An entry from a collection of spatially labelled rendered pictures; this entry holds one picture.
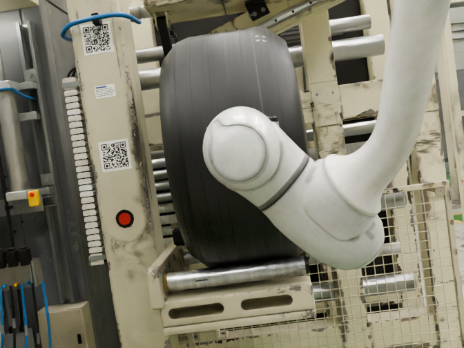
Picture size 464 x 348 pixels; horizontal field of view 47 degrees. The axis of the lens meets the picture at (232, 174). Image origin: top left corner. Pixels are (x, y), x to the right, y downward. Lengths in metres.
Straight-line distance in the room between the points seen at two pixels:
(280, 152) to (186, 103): 0.47
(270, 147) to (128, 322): 0.87
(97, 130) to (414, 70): 0.90
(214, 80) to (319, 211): 0.53
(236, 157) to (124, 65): 0.76
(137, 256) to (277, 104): 0.54
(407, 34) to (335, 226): 0.25
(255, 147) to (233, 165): 0.03
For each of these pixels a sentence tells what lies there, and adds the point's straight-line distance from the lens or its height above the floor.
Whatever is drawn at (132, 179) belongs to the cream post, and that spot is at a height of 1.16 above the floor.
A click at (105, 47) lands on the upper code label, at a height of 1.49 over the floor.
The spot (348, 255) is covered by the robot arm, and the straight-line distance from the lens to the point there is 0.74.
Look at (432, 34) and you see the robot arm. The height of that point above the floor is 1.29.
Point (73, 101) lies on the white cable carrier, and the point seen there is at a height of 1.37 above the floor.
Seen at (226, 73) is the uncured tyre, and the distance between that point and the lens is 1.16.
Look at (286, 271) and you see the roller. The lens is 1.28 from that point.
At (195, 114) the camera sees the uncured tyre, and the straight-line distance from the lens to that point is 1.12.
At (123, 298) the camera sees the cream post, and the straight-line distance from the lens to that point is 1.42.
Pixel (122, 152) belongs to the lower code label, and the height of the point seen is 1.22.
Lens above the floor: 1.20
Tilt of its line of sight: 3 degrees down
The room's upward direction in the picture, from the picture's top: 8 degrees counter-clockwise
